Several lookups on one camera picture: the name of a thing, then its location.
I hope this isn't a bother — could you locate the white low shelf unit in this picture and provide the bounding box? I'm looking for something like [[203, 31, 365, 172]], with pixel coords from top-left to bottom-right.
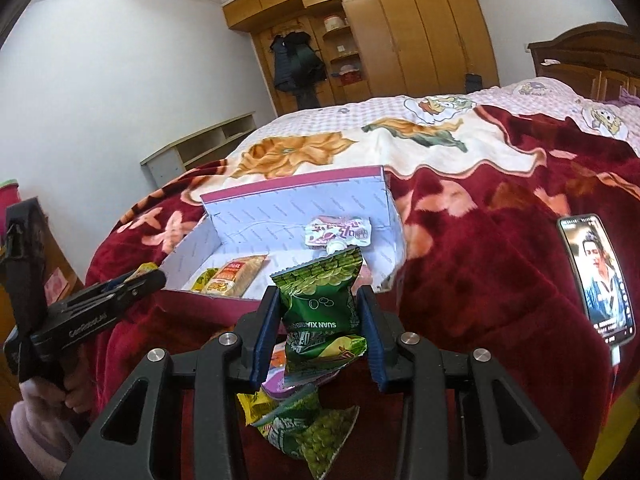
[[140, 112, 257, 188]]

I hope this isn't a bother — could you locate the orange corn snack packet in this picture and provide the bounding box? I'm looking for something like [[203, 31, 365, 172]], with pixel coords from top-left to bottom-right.
[[191, 254, 271, 300]]

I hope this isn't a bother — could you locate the pink checkered cartoon bedsheet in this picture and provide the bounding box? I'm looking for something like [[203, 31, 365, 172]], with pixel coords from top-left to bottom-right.
[[255, 76, 640, 161]]

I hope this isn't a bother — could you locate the yellow snack packet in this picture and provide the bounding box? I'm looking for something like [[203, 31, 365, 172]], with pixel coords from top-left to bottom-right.
[[236, 389, 283, 427]]

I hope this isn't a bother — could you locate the person's left hand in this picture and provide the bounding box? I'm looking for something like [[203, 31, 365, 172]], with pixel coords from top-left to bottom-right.
[[61, 354, 97, 414]]

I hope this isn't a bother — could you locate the purple jelly cup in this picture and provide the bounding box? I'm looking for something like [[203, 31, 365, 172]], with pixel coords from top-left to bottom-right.
[[261, 366, 321, 403]]

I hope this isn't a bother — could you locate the person's left forearm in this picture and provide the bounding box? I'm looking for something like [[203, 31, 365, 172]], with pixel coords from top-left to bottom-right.
[[10, 377, 96, 480]]

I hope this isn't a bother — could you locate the black hanging jacket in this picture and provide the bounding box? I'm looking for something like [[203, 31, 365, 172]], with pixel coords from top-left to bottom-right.
[[270, 33, 301, 92]]

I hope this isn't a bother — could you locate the smartphone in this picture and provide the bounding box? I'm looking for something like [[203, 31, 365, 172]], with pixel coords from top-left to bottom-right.
[[556, 214, 637, 349]]

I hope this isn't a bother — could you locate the green pea snack packet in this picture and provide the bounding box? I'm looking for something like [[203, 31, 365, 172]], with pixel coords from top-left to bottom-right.
[[251, 389, 362, 480], [269, 246, 370, 387]]

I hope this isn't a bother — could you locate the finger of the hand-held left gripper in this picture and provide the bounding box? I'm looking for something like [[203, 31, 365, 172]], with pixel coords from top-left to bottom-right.
[[47, 271, 168, 319], [82, 270, 142, 294]]

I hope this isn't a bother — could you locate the red cream floral plush blanket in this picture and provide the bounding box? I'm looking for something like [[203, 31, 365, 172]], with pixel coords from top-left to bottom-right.
[[85, 105, 640, 480]]

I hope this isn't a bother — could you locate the pink cardboard box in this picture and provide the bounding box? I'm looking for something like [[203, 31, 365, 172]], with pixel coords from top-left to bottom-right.
[[157, 165, 407, 313]]

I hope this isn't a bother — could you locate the dark green hanging jacket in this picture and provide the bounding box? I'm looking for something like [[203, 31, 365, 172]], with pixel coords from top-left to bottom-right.
[[295, 32, 327, 108]]

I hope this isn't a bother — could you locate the wooden wardrobe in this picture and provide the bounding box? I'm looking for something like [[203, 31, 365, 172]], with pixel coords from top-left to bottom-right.
[[222, 0, 501, 111]]

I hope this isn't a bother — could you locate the red pot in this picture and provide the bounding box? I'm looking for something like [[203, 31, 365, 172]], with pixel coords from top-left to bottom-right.
[[332, 64, 364, 84]]

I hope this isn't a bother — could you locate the white charging cable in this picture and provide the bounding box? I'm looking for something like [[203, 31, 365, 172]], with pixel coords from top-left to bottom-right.
[[606, 336, 626, 368]]

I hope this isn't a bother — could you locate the red cup on cabinet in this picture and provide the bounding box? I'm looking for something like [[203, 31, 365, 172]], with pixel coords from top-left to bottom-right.
[[0, 177, 22, 221]]

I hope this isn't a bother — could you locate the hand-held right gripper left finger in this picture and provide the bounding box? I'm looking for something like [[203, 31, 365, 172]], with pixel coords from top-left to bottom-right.
[[60, 285, 281, 480]]

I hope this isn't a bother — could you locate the yellow strip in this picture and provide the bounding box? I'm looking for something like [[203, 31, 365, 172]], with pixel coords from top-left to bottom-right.
[[582, 370, 640, 480]]

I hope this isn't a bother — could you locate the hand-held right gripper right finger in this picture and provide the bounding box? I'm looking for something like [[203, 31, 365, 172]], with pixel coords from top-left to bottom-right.
[[357, 285, 583, 480]]

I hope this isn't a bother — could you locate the dark wooden headboard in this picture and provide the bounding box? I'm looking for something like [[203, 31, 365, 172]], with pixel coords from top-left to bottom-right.
[[527, 22, 640, 106]]

